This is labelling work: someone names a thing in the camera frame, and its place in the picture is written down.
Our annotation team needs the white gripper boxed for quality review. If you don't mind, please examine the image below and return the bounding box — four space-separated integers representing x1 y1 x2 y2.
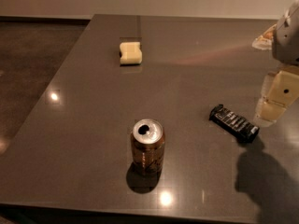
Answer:
252 0 299 127

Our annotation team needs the orange soda can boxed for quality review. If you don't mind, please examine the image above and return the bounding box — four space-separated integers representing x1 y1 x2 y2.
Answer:
131 119 165 175

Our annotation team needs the yellow sponge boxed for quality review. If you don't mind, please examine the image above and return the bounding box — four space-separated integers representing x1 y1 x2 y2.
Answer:
120 42 142 65

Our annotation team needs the black snack bar wrapper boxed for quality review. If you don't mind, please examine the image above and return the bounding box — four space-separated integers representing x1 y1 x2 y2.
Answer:
209 104 260 143

